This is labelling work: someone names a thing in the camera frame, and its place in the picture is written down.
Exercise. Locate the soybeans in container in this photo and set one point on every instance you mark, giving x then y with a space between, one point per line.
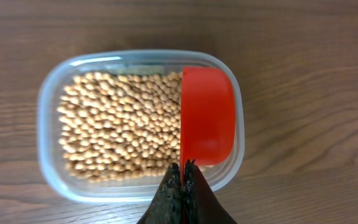
117 127

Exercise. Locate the clear plastic container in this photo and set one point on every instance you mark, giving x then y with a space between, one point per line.
142 62

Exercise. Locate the red plastic measuring scoop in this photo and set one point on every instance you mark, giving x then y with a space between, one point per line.
208 117

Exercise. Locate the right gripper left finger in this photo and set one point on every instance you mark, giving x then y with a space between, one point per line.
166 205

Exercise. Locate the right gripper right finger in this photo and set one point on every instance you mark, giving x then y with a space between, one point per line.
199 202

